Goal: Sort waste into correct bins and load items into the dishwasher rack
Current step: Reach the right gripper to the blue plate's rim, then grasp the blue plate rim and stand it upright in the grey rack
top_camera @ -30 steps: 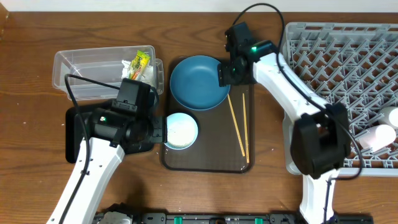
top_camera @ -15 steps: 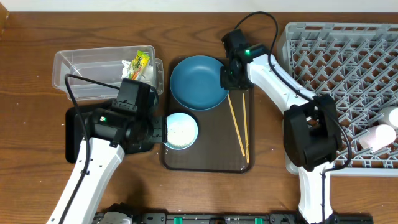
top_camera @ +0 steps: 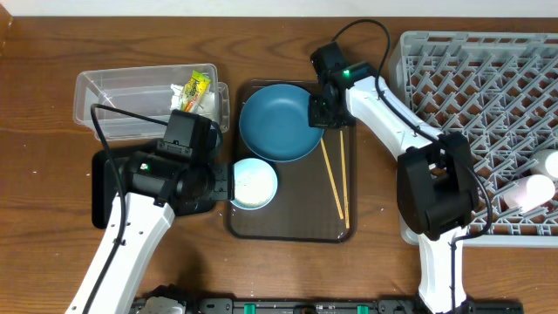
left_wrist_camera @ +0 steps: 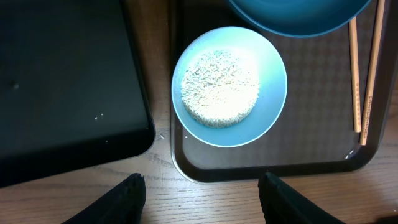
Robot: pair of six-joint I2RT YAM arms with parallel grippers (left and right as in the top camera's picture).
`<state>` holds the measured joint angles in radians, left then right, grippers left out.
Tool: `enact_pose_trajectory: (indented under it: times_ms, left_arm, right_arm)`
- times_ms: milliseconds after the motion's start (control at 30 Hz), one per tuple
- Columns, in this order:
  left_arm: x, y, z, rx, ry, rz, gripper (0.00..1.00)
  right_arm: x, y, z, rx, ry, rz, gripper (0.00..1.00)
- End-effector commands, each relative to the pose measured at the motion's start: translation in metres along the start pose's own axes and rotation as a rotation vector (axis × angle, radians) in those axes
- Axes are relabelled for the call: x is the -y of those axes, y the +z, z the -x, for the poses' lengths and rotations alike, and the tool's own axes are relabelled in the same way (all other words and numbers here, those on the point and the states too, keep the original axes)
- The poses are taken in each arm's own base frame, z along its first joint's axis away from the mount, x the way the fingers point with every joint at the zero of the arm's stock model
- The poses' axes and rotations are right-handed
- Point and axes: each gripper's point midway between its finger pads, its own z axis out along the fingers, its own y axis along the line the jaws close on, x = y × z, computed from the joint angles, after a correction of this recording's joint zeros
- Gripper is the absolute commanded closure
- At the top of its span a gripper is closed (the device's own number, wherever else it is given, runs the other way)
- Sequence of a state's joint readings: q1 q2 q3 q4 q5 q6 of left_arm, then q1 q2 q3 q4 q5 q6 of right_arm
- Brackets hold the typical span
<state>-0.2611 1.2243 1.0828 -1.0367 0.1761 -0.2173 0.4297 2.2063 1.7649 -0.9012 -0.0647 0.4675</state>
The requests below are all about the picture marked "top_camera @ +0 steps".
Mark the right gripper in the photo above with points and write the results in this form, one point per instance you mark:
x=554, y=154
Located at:
x=321, y=119

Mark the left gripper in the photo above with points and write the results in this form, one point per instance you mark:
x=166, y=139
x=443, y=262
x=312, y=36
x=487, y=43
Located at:
x=223, y=186

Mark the blue plate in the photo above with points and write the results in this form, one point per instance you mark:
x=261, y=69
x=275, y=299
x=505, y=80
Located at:
x=274, y=123

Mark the light blue rice bowl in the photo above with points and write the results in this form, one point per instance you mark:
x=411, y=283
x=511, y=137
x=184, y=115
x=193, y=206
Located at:
x=255, y=184

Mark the white tissue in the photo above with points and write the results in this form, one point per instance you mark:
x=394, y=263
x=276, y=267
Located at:
x=205, y=107

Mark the yellow snack wrapper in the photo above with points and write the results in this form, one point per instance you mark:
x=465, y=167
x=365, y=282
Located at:
x=193, y=91

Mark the white cup green inside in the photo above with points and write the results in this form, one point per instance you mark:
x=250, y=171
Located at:
x=546, y=163

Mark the white cup pink inside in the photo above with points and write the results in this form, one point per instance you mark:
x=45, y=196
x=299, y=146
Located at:
x=530, y=192

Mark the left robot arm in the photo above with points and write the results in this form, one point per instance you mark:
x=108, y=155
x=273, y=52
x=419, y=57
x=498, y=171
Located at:
x=153, y=190

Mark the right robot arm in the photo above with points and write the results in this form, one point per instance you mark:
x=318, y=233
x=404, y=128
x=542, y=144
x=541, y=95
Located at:
x=436, y=190

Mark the grey dishwasher rack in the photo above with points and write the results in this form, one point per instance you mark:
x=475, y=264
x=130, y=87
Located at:
x=500, y=91

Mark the right wooden chopstick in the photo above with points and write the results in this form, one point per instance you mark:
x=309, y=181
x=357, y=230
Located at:
x=344, y=178

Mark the wooden chopstick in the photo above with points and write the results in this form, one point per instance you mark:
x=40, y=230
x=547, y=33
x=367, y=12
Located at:
x=332, y=180
x=344, y=178

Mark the left wooden chopstick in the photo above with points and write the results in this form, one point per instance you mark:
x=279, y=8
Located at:
x=332, y=180

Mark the black tray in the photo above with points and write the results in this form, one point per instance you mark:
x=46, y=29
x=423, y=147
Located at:
x=104, y=186

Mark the brown serving tray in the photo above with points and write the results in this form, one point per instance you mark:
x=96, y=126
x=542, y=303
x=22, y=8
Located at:
x=303, y=209

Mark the clear plastic bin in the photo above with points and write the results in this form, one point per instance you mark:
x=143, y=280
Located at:
x=145, y=91

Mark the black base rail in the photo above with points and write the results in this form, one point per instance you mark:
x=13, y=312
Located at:
x=170, y=299

